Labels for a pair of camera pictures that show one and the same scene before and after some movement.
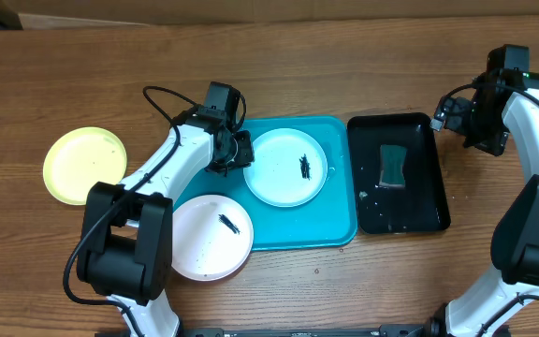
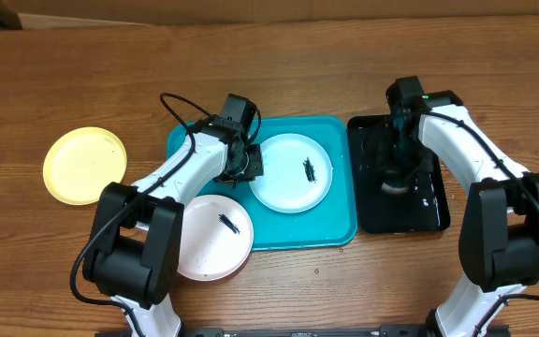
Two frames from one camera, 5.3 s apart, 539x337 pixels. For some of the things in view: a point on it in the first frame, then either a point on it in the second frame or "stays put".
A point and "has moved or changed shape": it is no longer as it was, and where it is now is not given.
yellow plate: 80,158 stays put
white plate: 211,237 stays put
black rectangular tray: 398,179 stays put
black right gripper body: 450,113 → 392,165
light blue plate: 285,168 has moved or changed shape
